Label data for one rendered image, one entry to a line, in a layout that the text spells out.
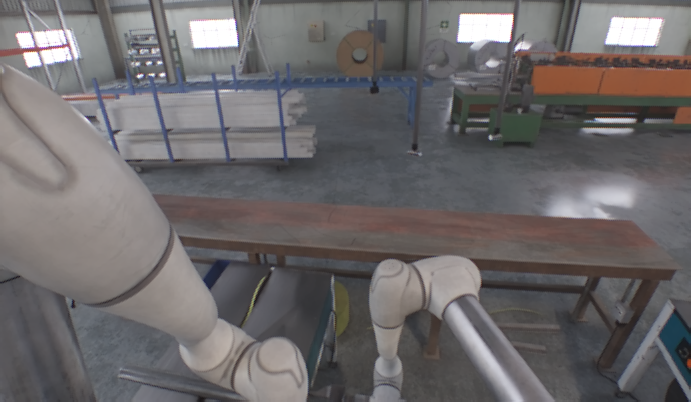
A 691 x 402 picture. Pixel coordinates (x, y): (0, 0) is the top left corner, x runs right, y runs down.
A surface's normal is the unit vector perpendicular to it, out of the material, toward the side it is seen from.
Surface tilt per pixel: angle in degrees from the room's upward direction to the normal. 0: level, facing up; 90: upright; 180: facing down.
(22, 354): 87
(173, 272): 97
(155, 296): 107
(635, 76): 90
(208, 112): 90
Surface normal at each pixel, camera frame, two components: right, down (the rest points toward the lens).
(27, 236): 0.48, 0.52
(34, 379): 0.75, 0.24
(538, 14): -0.03, 0.46
